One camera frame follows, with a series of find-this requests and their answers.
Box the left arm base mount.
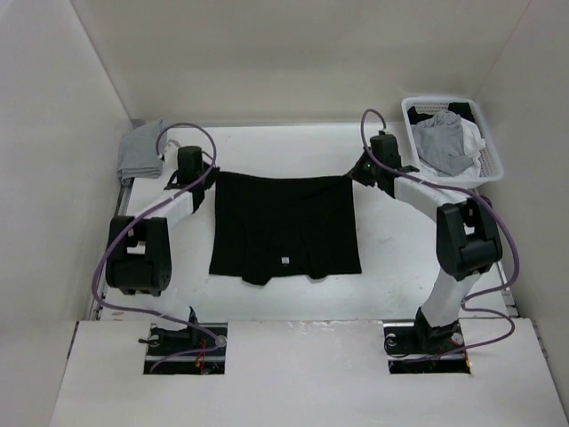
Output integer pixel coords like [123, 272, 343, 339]
[139, 324, 228, 375]

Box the black garment in basket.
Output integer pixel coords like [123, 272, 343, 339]
[406, 102, 477, 125]

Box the white plastic basket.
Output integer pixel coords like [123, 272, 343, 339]
[401, 95, 504, 189]

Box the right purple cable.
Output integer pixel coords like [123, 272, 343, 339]
[359, 109, 521, 361]

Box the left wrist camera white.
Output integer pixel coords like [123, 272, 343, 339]
[161, 139, 181, 168]

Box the black tank top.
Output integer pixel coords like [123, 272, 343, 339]
[209, 172, 362, 286]

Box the purple cable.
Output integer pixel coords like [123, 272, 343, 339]
[359, 109, 521, 361]
[91, 123, 226, 375]

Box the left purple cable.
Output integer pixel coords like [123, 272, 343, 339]
[91, 123, 226, 375]

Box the folded grey tank top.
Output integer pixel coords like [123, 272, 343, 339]
[117, 118, 167, 185]

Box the white tank top in basket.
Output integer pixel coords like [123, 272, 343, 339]
[420, 119, 486, 178]

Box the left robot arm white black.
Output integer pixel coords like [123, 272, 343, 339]
[105, 146, 219, 298]

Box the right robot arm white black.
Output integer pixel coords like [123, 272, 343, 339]
[348, 131, 502, 356]

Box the grey tank top in basket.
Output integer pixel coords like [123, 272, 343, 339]
[412, 111, 474, 177]

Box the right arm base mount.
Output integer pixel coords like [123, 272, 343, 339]
[383, 322, 470, 375]

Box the left metal table rail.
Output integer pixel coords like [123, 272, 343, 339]
[86, 177, 134, 321]

